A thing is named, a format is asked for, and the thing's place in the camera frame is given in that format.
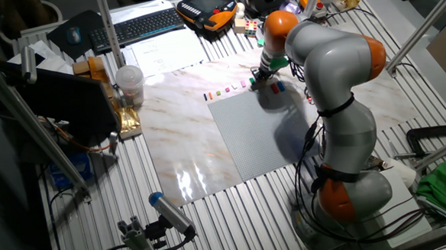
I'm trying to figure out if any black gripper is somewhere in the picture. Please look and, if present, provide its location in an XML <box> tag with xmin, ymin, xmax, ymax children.
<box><xmin>250</xmin><ymin>65</ymin><xmax>274</xmax><ymax>90</ymax></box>

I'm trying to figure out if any grey Lego baseplate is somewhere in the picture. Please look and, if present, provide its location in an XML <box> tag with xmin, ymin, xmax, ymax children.
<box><xmin>205</xmin><ymin>82</ymin><xmax>325</xmax><ymax>183</ymax></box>

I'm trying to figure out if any Rubik's cube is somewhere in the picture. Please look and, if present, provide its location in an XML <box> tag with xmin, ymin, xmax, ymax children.
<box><xmin>243</xmin><ymin>19</ymin><xmax>260</xmax><ymax>39</ymax></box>

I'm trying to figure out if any wooden cube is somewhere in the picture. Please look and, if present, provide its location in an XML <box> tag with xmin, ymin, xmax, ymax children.
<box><xmin>233</xmin><ymin>17</ymin><xmax>247</xmax><ymax>35</ymax></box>

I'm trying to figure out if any pale purple plastic object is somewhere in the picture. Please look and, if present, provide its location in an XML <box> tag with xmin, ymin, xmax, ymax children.
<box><xmin>280</xmin><ymin>0</ymin><xmax>303</xmax><ymax>15</ymax></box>

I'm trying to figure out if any black and orange teach pendant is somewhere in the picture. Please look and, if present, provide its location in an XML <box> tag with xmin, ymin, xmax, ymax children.
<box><xmin>175</xmin><ymin>0</ymin><xmax>240</xmax><ymax>33</ymax></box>

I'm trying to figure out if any grey box red button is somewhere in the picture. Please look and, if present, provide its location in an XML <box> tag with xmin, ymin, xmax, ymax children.
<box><xmin>312</xmin><ymin>1</ymin><xmax>328</xmax><ymax>20</ymax></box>

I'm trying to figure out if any printed paper sheet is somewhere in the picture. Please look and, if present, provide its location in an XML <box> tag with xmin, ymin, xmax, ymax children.
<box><xmin>128</xmin><ymin>25</ymin><xmax>211</xmax><ymax>80</ymax></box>

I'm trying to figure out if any marble pattern board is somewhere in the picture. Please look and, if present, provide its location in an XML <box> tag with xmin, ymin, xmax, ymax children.
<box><xmin>133</xmin><ymin>36</ymin><xmax>425</xmax><ymax>209</ymax></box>

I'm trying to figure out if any crumpled gold wrapper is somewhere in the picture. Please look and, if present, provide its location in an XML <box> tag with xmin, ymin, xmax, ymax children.
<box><xmin>333</xmin><ymin>0</ymin><xmax>362</xmax><ymax>12</ymax></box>

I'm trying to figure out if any translucent plastic cup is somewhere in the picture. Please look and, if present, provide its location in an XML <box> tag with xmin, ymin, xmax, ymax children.
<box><xmin>114</xmin><ymin>63</ymin><xmax>147</xmax><ymax>109</ymax></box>

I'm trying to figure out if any black keyboard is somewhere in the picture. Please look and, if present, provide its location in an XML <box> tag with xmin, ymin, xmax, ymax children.
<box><xmin>87</xmin><ymin>6</ymin><xmax>187</xmax><ymax>55</ymax></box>

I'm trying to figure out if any gold foil packet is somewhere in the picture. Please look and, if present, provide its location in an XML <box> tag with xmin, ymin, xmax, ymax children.
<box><xmin>114</xmin><ymin>105</ymin><xmax>144</xmax><ymax>141</ymax></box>

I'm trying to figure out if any plain white paper sheet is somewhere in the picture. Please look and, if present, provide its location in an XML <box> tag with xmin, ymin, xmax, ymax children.
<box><xmin>108</xmin><ymin>0</ymin><xmax>176</xmax><ymax>25</ymax></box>

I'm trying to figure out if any black clamp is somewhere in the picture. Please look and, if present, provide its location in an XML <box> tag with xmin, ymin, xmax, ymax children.
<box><xmin>404</xmin><ymin>123</ymin><xmax>446</xmax><ymax>158</ymax></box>

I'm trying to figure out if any white rag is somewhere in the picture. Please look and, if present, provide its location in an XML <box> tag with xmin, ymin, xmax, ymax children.
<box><xmin>385</xmin><ymin>156</ymin><xmax>419</xmax><ymax>190</ymax></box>

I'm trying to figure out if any brown cardboard box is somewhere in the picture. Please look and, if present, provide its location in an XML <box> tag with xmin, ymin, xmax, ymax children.
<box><xmin>72</xmin><ymin>59</ymin><xmax>91</xmax><ymax>76</ymax></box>

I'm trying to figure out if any black monitor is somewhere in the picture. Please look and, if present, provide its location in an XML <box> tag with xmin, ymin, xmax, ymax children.
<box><xmin>5</xmin><ymin>56</ymin><xmax>124</xmax><ymax>151</ymax></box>

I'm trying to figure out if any dark computer mouse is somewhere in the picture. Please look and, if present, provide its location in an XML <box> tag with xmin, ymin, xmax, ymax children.
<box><xmin>66</xmin><ymin>25</ymin><xmax>82</xmax><ymax>46</ymax></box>

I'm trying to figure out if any short aluminium profile stand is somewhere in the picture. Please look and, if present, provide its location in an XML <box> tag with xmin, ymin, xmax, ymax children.
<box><xmin>116</xmin><ymin>214</ymin><xmax>165</xmax><ymax>250</ymax></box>

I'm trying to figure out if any black mouse pad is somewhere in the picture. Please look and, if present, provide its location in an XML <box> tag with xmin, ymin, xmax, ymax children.
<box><xmin>44</xmin><ymin>8</ymin><xmax>108</xmax><ymax>62</ymax></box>

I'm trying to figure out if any blue box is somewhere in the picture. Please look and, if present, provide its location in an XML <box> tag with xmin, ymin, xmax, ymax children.
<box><xmin>47</xmin><ymin>151</ymin><xmax>94</xmax><ymax>190</ymax></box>

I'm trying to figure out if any crumpled white paper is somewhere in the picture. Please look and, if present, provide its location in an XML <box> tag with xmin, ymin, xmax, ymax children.
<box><xmin>6</xmin><ymin>38</ymin><xmax>74</xmax><ymax>78</ymax></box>

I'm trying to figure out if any green cloth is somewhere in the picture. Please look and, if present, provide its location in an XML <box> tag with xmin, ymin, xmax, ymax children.
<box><xmin>414</xmin><ymin>153</ymin><xmax>446</xmax><ymax>217</ymax></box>

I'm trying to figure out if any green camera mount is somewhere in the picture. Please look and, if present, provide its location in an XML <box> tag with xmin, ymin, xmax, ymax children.
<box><xmin>256</xmin><ymin>37</ymin><xmax>290</xmax><ymax>73</ymax></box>

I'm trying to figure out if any black cable with red light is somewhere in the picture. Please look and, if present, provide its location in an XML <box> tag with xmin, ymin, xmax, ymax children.
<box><xmin>287</xmin><ymin>54</ymin><xmax>315</xmax><ymax>104</ymax></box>

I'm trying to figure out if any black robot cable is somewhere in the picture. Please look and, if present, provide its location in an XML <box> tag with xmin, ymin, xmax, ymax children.
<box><xmin>297</xmin><ymin>110</ymin><xmax>428</xmax><ymax>248</ymax></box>

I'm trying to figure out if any silver camera blue cap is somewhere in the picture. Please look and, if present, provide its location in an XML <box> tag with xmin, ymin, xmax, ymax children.
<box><xmin>148</xmin><ymin>190</ymin><xmax>198</xmax><ymax>239</ymax></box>

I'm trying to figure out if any thin orange cable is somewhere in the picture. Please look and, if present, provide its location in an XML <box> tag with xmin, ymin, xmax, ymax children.
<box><xmin>38</xmin><ymin>113</ymin><xmax>113</xmax><ymax>155</ymax></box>

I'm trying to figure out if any aluminium frame beam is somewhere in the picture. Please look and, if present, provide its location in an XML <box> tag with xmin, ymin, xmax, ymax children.
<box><xmin>412</xmin><ymin>130</ymin><xmax>446</xmax><ymax>171</ymax></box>
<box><xmin>0</xmin><ymin>47</ymin><xmax>92</xmax><ymax>206</ymax></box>

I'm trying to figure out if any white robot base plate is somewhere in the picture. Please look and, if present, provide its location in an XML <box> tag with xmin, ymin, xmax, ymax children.
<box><xmin>362</xmin><ymin>165</ymin><xmax>434</xmax><ymax>250</ymax></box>

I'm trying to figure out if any silver depth camera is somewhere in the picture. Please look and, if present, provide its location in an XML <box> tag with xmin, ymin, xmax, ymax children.
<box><xmin>19</xmin><ymin>44</ymin><xmax>38</xmax><ymax>85</ymax></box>

